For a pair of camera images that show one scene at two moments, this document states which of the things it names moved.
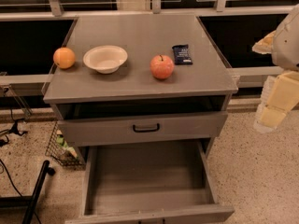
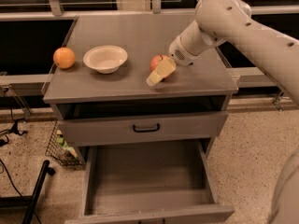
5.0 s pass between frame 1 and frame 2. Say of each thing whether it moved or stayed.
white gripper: moved
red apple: stayed
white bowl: stayed
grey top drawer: stayed
